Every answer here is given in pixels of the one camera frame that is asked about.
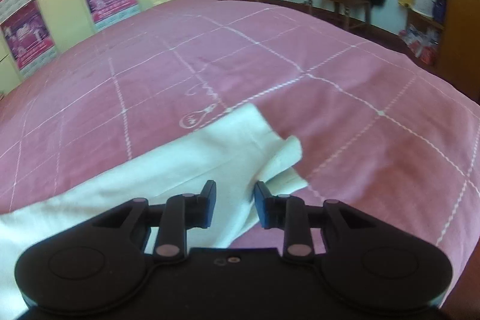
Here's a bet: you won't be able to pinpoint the white cotton pants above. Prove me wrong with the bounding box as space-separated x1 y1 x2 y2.
1 104 308 319

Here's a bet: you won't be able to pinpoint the pink checked bed sheet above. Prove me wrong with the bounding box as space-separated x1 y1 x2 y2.
1 0 479 280

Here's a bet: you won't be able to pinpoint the small brown wooden table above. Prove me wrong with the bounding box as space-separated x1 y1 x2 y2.
307 0 372 32

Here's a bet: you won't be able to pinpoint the lower left pink poster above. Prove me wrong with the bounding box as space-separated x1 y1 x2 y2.
1 0 58 79

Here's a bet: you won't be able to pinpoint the brown wooden shelf unit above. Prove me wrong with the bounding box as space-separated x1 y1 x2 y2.
407 0 479 101

